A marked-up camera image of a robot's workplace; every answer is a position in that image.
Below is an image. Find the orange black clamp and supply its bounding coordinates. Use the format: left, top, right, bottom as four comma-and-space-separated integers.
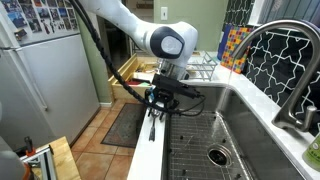
23, 135, 37, 158

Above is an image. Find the white refrigerator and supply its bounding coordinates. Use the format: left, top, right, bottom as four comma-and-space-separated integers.
0, 0, 101, 151

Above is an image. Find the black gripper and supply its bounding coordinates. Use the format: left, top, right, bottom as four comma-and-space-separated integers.
144, 87, 182, 122

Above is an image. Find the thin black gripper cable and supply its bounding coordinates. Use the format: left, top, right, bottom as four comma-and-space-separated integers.
166, 94, 207, 118

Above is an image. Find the aluminium extrusion frame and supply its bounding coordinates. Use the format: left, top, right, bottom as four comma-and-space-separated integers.
19, 144, 58, 180

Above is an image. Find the kitchen window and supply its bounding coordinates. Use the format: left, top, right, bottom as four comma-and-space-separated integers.
248, 0, 320, 26

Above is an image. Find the metal wire sink grid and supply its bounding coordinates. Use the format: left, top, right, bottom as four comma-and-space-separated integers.
166, 111, 255, 180

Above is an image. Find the round sink drain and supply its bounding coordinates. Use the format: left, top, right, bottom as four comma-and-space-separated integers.
206, 143, 233, 167

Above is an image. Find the white wall switch plate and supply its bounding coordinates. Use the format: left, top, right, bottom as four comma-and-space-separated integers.
160, 6, 169, 21

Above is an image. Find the blue cutting board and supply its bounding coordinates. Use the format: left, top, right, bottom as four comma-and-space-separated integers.
217, 23, 231, 61

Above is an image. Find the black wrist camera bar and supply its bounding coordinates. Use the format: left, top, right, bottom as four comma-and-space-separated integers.
152, 73, 202, 100

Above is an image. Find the curved steel kitchen faucet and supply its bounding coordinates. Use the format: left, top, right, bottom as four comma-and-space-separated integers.
229, 19, 320, 133

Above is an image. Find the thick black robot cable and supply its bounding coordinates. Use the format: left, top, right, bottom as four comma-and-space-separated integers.
68, 0, 183, 116

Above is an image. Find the multicoloured checkered board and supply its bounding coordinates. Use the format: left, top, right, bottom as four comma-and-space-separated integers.
220, 26, 254, 75

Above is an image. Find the open wooden drawer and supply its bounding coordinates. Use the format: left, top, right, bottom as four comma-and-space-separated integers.
108, 53, 161, 101

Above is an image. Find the red cloth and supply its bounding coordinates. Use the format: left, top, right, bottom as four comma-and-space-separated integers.
125, 78, 142, 86

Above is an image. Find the metal wire dish rack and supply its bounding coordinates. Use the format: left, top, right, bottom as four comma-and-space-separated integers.
184, 51, 219, 82

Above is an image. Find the stainless steel sink basin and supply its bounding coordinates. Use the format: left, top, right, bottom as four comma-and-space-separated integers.
161, 84, 306, 180

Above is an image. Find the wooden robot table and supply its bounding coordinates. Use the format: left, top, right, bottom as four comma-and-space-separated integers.
19, 135, 82, 180

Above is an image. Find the green soap bottle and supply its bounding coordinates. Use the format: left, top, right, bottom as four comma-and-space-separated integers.
302, 133, 320, 173

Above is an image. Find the photo collage on fridge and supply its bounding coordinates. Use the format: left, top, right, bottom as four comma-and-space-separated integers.
0, 0, 79, 39

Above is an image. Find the patterned floor rug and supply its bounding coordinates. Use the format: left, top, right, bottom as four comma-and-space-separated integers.
100, 103, 147, 149

